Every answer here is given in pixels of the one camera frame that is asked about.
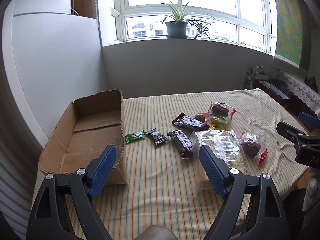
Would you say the white slatted radiator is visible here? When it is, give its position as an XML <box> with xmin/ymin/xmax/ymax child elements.
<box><xmin>0</xmin><ymin>140</ymin><xmax>42</xmax><ymax>240</ymax></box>

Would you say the wall map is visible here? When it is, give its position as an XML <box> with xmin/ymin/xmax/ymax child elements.
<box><xmin>271</xmin><ymin>0</ymin><xmax>313</xmax><ymax>70</ymax></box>

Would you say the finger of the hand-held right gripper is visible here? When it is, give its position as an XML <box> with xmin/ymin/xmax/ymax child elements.
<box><xmin>276</xmin><ymin>121</ymin><xmax>320</xmax><ymax>147</ymax></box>
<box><xmin>298</xmin><ymin>112</ymin><xmax>320</xmax><ymax>132</ymax></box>

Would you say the white lace cloth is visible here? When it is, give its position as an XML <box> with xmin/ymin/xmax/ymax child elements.
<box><xmin>279</xmin><ymin>70</ymin><xmax>320</xmax><ymax>110</ymax></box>

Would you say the dark wooden side table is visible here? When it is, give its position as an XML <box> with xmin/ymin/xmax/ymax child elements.
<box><xmin>254</xmin><ymin>79</ymin><xmax>294</xmax><ymax>110</ymax></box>

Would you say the person's leg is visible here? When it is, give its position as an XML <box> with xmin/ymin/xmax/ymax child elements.
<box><xmin>135</xmin><ymin>225</ymin><xmax>178</xmax><ymax>240</ymax></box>

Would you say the dark ornament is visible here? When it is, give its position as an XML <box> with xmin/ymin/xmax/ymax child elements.
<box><xmin>305</xmin><ymin>76</ymin><xmax>319</xmax><ymax>93</ymax></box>

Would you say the green printed box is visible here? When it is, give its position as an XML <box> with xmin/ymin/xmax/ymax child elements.
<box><xmin>244</xmin><ymin>65</ymin><xmax>264</xmax><ymax>90</ymax></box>

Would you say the potted spider plant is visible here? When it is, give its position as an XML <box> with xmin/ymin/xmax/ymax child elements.
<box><xmin>161</xmin><ymin>1</ymin><xmax>215</xmax><ymax>40</ymax></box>

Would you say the clear red cake packet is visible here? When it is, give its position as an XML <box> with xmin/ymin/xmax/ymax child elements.
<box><xmin>239</xmin><ymin>131</ymin><xmax>268</xmax><ymax>165</ymax></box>
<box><xmin>208</xmin><ymin>101</ymin><xmax>237</xmax><ymax>119</ymax></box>

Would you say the dark chocolate bar packet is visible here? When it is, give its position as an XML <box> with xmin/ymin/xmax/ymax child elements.
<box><xmin>171</xmin><ymin>113</ymin><xmax>210</xmax><ymax>131</ymax></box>
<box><xmin>166</xmin><ymin>130</ymin><xmax>195</xmax><ymax>158</ymax></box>

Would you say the green candy packet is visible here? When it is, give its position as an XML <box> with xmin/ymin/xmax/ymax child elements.
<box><xmin>124</xmin><ymin>130</ymin><xmax>146</xmax><ymax>145</ymax></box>

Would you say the striped tablecloth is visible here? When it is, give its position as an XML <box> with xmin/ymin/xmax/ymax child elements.
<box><xmin>32</xmin><ymin>89</ymin><xmax>309</xmax><ymax>240</ymax></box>

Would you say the yellow snack packet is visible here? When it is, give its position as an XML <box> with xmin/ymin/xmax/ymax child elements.
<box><xmin>209</xmin><ymin>114</ymin><xmax>228</xmax><ymax>130</ymax></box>

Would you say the brown cardboard box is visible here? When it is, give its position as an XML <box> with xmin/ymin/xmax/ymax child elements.
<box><xmin>38</xmin><ymin>89</ymin><xmax>128</xmax><ymax>185</ymax></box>

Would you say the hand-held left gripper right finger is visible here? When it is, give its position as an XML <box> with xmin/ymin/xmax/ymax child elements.
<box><xmin>199</xmin><ymin>144</ymin><xmax>292</xmax><ymax>240</ymax></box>

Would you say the black candy packet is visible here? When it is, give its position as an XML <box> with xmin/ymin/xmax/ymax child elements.
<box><xmin>146</xmin><ymin>128</ymin><xmax>168</xmax><ymax>146</ymax></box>

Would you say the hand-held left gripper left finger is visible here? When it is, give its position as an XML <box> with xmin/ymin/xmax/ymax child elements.
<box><xmin>27</xmin><ymin>144</ymin><xmax>117</xmax><ymax>240</ymax></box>

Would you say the brown egg in wrapper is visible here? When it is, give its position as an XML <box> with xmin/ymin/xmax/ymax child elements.
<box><xmin>194</xmin><ymin>112</ymin><xmax>213</xmax><ymax>123</ymax></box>

